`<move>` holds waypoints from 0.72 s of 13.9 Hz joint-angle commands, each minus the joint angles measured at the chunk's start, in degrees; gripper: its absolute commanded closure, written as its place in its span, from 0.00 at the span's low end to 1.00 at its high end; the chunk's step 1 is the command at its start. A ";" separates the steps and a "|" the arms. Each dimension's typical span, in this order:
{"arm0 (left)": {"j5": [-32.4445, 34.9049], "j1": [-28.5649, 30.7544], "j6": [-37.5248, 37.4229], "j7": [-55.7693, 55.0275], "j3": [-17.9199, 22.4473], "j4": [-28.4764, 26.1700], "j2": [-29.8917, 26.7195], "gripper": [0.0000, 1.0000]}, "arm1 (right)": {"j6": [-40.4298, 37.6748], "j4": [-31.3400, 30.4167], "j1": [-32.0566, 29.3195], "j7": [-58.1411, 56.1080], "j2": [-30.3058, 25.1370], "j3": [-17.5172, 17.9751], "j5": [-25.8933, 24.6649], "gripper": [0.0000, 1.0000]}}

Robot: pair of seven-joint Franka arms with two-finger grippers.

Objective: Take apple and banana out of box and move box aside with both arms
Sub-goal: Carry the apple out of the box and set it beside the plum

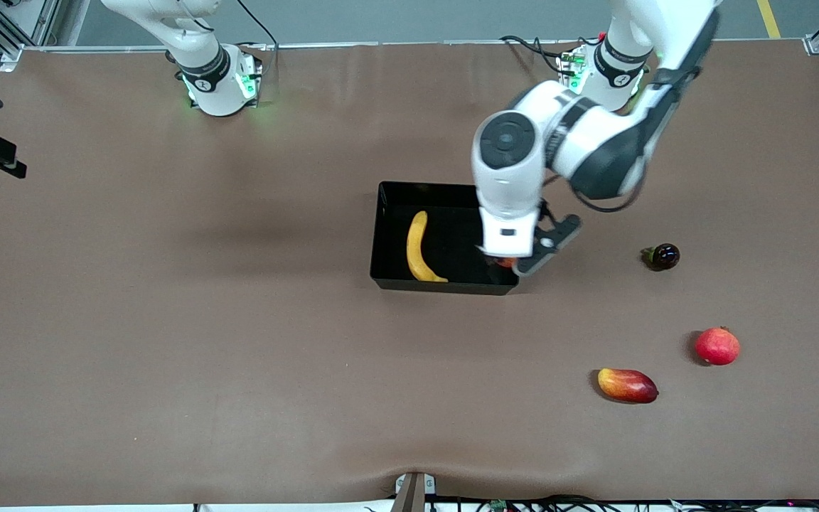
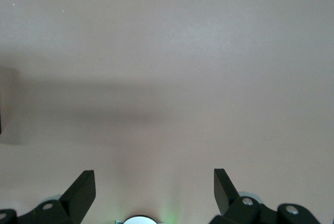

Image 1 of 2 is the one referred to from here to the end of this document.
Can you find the metal table clamp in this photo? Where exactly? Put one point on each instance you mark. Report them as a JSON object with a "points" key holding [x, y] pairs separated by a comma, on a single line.
{"points": [[413, 494]]}

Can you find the brown table mat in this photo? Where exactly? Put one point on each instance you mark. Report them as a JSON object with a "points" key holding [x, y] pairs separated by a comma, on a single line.
{"points": [[239, 355]]}

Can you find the red yellow apple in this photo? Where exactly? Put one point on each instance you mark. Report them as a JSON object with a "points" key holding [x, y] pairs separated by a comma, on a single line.
{"points": [[505, 262]]}

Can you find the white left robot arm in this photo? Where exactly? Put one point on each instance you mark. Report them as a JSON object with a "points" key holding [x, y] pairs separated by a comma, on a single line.
{"points": [[509, 178]]}

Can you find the red yellow mango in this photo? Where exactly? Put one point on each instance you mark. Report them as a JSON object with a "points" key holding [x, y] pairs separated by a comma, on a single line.
{"points": [[628, 385]]}

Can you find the red pomegranate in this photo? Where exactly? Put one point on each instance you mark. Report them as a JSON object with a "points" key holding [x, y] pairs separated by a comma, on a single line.
{"points": [[717, 346]]}

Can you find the black plastic box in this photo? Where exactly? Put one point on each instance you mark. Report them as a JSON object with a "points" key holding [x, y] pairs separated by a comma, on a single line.
{"points": [[452, 274]]}

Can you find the dark purple plum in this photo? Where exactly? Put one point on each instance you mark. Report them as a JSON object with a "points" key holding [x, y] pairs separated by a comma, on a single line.
{"points": [[665, 256]]}

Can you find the yellow banana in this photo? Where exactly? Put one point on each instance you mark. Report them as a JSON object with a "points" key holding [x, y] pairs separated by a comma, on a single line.
{"points": [[416, 249]]}

